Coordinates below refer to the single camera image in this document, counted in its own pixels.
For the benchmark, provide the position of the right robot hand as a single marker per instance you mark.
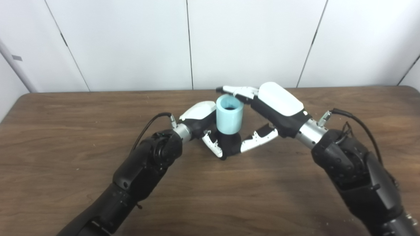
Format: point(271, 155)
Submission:
point(279, 105)

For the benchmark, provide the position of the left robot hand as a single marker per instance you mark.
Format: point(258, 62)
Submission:
point(197, 114)

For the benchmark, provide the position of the black nozzle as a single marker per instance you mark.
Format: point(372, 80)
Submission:
point(229, 144)

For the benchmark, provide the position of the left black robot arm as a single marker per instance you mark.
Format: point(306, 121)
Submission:
point(144, 170)

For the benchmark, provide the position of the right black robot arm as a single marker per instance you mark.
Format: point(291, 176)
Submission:
point(357, 173)

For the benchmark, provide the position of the grey label on pole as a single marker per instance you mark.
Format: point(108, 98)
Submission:
point(17, 58)

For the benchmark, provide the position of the white wall pole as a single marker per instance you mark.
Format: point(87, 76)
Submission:
point(18, 68)

